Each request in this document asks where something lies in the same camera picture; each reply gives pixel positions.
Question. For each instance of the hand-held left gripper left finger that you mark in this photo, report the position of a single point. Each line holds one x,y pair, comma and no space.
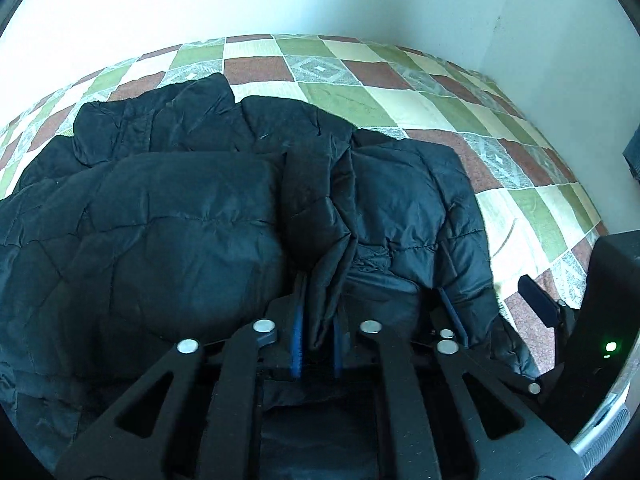
298,332

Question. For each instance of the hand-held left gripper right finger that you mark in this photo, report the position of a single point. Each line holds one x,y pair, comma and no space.
337,347

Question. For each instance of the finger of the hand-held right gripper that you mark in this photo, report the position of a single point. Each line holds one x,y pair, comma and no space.
452,315
537,300

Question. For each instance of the black puffer jacket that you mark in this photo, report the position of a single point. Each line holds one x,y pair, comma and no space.
175,210

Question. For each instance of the dark blue curtain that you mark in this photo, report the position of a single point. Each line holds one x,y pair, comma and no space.
633,155

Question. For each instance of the checkered patchwork bedspread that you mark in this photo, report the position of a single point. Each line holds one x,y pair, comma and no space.
350,95

